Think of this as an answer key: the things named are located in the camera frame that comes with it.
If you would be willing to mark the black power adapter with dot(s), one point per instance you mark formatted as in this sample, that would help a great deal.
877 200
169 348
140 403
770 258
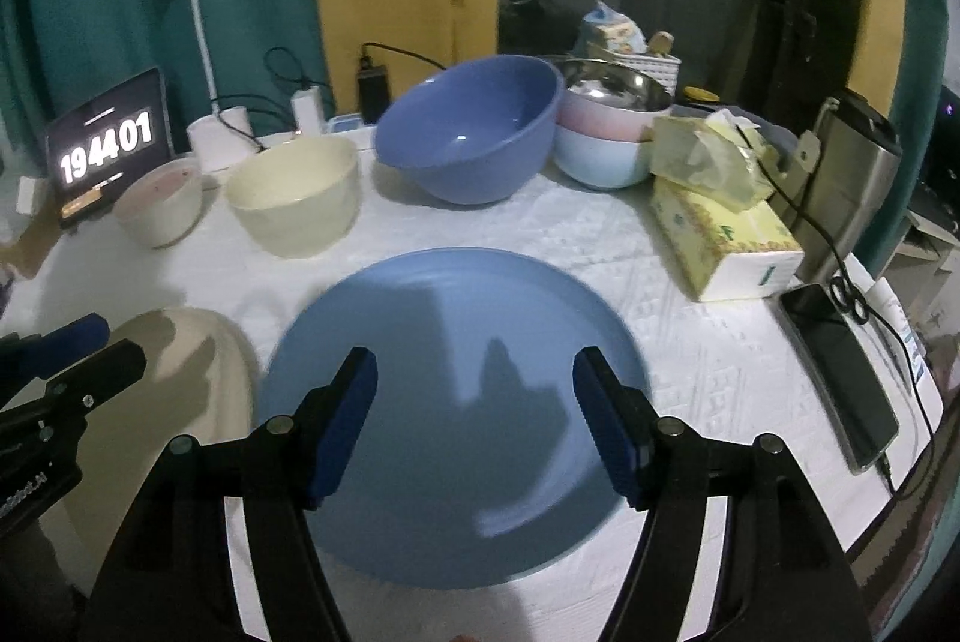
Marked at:
371 91

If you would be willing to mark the large blue bowl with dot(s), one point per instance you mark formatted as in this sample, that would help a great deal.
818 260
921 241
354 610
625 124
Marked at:
465 147

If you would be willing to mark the steel thermos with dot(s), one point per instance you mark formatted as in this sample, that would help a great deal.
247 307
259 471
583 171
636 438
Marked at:
840 177

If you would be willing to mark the light blue bowl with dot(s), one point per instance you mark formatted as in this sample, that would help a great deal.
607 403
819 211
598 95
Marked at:
600 160

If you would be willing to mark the teal curtain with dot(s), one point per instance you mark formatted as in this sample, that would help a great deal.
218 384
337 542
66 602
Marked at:
90 12

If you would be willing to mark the cream bowl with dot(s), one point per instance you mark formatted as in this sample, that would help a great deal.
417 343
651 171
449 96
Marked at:
292 214

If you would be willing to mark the small yellow lid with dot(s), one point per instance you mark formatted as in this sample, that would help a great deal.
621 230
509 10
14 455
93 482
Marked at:
701 94

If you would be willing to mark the steel bowl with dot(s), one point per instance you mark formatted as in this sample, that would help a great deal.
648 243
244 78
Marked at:
607 87

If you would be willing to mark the yellow tissue pack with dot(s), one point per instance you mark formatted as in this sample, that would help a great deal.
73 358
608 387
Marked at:
697 162

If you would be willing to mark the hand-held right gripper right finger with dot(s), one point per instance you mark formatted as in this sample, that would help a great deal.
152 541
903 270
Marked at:
607 439

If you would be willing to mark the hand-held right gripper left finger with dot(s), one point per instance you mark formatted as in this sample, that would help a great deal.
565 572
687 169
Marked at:
349 432

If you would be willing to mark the black smartphone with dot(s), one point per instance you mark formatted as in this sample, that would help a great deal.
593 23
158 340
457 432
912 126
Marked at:
840 372

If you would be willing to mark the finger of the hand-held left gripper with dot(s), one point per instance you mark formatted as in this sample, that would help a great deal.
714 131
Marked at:
101 376
75 333

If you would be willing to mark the white power strip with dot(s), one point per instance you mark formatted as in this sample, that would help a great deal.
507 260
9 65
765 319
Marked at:
345 123

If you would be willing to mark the white charger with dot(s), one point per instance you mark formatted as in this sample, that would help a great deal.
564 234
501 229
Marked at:
307 109

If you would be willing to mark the yellow tissue box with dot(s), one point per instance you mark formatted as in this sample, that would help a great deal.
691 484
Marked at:
720 252

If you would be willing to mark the blue plate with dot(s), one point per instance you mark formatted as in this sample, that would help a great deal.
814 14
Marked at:
450 327

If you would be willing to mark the small white box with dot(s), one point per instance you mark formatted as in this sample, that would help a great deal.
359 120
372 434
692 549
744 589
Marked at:
28 196

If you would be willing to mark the cream plate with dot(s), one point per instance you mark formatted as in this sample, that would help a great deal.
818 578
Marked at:
187 387

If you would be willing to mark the tablet with clock display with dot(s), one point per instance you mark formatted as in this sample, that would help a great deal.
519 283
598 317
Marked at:
105 147

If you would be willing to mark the small pink white bowl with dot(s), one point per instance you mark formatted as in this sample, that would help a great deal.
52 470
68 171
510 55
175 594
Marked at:
161 203

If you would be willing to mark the white tablecloth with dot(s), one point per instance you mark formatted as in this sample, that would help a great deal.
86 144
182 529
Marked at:
525 222

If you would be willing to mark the white basket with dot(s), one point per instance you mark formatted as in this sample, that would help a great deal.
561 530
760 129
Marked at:
660 70

